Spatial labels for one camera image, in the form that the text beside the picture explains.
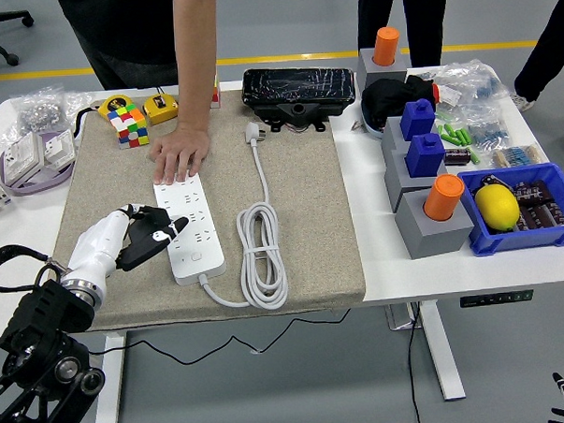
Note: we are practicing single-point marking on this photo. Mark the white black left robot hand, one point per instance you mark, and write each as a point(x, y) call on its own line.
point(98, 243)

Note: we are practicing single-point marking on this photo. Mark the person's left hand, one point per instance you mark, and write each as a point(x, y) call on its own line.
point(181, 150)

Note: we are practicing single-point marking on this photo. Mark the white power strip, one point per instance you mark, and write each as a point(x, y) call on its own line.
point(200, 257)

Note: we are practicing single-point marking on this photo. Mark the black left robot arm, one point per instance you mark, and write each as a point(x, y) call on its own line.
point(48, 315)

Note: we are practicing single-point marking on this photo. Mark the person's left forearm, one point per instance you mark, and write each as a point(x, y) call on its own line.
point(196, 60)

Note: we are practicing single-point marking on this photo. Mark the square yellow tape measure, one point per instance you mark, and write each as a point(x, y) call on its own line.
point(161, 109)

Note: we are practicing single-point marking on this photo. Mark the multicoloured puzzle cube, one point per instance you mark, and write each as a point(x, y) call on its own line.
point(216, 99)
point(128, 127)

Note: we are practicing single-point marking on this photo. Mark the purple tray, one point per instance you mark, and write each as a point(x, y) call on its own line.
point(60, 174)

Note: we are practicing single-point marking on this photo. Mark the round yellow tape measure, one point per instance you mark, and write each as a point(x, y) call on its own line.
point(112, 105)

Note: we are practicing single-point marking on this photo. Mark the white socket box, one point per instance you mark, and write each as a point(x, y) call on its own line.
point(59, 146)
point(22, 157)

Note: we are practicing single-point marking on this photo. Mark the empty clear plastic bag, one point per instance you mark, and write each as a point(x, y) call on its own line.
point(78, 103)

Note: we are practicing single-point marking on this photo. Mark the black table control panel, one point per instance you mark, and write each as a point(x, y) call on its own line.
point(496, 298)

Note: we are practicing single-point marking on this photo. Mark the person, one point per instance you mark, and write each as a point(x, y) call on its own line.
point(426, 22)
point(546, 45)
point(124, 35)

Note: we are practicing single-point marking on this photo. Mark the white table leg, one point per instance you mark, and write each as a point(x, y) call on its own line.
point(440, 354)
point(112, 392)

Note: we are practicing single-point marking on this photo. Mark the black wrapped device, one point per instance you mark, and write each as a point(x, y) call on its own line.
point(300, 86)

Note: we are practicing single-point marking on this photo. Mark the grey-brown mat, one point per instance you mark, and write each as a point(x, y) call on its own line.
point(309, 196)

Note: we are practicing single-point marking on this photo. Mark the clear bag of metal nuts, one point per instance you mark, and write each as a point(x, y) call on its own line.
point(39, 112)

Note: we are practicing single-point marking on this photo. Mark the blue plastic bin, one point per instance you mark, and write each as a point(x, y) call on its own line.
point(522, 241)

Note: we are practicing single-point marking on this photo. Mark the small metal screws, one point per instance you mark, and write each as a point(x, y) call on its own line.
point(357, 126)

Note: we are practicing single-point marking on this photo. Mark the dark brown capacitor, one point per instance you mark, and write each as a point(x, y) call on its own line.
point(558, 214)
point(457, 157)
point(534, 192)
point(535, 219)

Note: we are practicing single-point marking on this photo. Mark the grey under-table box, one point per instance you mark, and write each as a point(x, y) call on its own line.
point(399, 316)

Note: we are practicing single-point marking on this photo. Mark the light blue dish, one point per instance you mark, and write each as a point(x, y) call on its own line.
point(371, 129)

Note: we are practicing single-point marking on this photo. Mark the black office chair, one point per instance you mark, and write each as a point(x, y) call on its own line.
point(11, 58)

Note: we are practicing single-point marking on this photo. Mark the yellow lemon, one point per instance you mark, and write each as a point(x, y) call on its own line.
point(497, 207)

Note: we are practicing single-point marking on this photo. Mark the grey block holder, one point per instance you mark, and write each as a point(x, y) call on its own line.
point(383, 72)
point(433, 240)
point(395, 178)
point(391, 134)

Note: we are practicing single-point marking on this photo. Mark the black cloth bundle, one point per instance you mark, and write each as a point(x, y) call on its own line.
point(389, 99)

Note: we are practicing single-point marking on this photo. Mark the black key fob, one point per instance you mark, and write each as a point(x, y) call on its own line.
point(491, 181)

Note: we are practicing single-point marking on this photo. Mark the orange cylinder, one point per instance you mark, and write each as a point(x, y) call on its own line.
point(443, 197)
point(386, 45)

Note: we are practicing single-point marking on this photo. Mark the blue block with knob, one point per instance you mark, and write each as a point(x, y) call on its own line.
point(424, 156)
point(417, 119)

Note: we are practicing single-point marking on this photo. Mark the clear bag of taped resistors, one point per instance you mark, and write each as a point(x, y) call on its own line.
point(518, 156)

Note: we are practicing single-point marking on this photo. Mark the small red cap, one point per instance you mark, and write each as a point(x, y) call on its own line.
point(437, 93)

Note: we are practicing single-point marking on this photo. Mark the small clear resistor bag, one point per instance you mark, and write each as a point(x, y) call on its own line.
point(489, 127)

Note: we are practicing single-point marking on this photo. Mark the large clear resistor bag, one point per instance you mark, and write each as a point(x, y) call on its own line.
point(473, 79)

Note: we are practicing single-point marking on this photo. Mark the green wall plug cluster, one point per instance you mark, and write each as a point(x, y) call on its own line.
point(456, 136)

